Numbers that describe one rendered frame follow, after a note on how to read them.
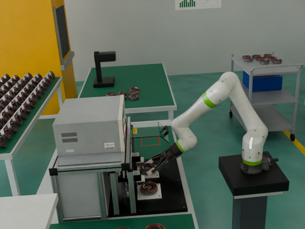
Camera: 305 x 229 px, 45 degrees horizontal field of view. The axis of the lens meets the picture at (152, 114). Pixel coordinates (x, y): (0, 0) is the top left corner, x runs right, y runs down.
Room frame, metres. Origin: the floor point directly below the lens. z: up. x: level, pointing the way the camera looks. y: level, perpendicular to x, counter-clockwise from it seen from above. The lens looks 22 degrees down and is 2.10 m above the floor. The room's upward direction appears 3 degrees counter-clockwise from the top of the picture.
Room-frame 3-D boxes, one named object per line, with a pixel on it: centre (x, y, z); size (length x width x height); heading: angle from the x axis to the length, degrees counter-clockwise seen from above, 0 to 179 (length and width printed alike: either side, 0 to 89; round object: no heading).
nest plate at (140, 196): (1.98, 0.05, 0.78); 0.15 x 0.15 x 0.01; 2
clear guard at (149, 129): (2.31, 0.06, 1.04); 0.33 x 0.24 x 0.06; 92
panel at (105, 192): (2.09, 0.31, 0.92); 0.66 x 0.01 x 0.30; 2
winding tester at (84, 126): (2.10, 0.37, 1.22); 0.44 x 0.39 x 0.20; 2
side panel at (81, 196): (1.76, 0.44, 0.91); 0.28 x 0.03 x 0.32; 92
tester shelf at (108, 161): (2.09, 0.37, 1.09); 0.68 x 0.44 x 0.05; 2
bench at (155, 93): (4.47, 0.32, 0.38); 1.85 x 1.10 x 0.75; 2
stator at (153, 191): (1.98, 0.05, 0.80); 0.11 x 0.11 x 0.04
